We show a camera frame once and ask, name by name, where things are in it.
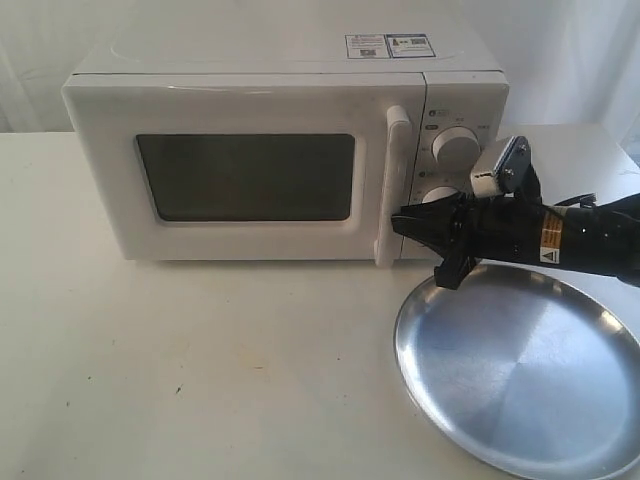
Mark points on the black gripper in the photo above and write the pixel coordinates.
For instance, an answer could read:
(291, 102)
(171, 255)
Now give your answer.
(470, 228)

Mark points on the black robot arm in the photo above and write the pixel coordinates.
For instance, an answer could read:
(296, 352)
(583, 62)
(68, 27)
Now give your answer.
(601, 240)

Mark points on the white microwave oven body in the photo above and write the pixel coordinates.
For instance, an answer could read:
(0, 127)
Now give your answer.
(464, 86)

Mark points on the lower white control knob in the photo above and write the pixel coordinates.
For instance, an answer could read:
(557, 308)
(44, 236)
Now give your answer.
(438, 193)

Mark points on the white control knob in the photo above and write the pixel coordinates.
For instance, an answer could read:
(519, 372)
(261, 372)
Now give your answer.
(455, 144)
(438, 193)

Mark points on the upper white control knob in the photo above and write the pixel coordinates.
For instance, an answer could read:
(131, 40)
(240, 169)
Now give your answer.
(455, 144)

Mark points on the round stainless steel plate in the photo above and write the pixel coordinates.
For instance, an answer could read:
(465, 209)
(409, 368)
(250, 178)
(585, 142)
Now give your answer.
(525, 372)

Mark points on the blue white label sticker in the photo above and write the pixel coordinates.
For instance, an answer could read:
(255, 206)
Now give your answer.
(389, 46)

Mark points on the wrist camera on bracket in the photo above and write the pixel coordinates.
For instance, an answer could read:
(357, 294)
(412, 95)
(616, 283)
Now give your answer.
(502, 168)

